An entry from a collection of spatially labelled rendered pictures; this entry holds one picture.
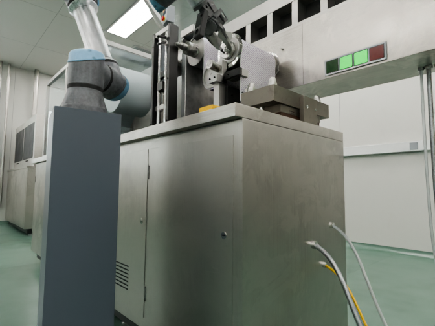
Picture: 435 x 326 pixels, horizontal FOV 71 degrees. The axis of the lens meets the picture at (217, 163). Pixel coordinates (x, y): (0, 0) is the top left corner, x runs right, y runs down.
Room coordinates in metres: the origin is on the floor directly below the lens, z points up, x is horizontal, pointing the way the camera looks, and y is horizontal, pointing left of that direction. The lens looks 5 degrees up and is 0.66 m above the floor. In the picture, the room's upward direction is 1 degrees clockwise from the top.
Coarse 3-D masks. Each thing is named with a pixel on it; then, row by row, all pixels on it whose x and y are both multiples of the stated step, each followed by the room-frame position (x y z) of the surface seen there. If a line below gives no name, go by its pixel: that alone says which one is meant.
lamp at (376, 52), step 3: (381, 45) 1.12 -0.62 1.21; (372, 48) 1.14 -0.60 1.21; (375, 48) 1.13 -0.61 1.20; (378, 48) 1.12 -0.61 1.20; (381, 48) 1.12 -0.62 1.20; (372, 51) 1.14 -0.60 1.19; (375, 51) 1.13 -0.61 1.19; (378, 51) 1.13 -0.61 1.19; (381, 51) 1.12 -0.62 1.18; (372, 54) 1.14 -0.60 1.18; (375, 54) 1.13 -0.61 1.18; (378, 54) 1.13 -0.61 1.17; (381, 54) 1.12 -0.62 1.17; (372, 57) 1.14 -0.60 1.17; (375, 57) 1.13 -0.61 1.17; (378, 57) 1.13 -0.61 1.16; (381, 57) 1.12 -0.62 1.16
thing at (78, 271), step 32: (64, 128) 0.91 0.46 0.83; (96, 128) 0.96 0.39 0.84; (64, 160) 0.91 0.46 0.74; (96, 160) 0.96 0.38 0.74; (64, 192) 0.91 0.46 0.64; (96, 192) 0.96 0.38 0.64; (64, 224) 0.91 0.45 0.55; (96, 224) 0.96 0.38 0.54; (64, 256) 0.91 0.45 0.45; (96, 256) 0.96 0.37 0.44; (64, 288) 0.92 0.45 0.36; (96, 288) 0.97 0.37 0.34; (64, 320) 0.92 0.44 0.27; (96, 320) 0.97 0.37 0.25
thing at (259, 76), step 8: (240, 64) 1.22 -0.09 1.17; (248, 64) 1.25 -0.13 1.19; (256, 64) 1.29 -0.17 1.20; (256, 72) 1.29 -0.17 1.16; (264, 72) 1.33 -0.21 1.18; (272, 72) 1.37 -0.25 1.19; (240, 80) 1.22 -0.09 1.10; (248, 80) 1.25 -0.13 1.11; (256, 80) 1.29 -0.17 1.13; (264, 80) 1.33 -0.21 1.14; (240, 88) 1.22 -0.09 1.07; (256, 88) 1.29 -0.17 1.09; (240, 96) 1.22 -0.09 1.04
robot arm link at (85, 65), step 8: (72, 56) 0.97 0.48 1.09; (80, 56) 0.97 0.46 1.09; (88, 56) 0.98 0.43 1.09; (96, 56) 0.99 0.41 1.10; (104, 56) 1.04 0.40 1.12; (72, 64) 0.97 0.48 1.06; (80, 64) 0.97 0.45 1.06; (88, 64) 0.98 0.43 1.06; (96, 64) 0.99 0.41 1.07; (104, 64) 1.04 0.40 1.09; (72, 72) 0.97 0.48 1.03; (80, 72) 0.97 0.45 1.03; (88, 72) 0.98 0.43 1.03; (96, 72) 1.00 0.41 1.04; (104, 72) 1.03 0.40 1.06; (112, 72) 1.08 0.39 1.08; (72, 80) 0.97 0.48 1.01; (80, 80) 0.97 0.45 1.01; (88, 80) 0.98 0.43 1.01; (96, 80) 1.00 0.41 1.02; (104, 80) 1.05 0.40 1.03; (112, 80) 1.08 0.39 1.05; (104, 88) 1.08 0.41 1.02
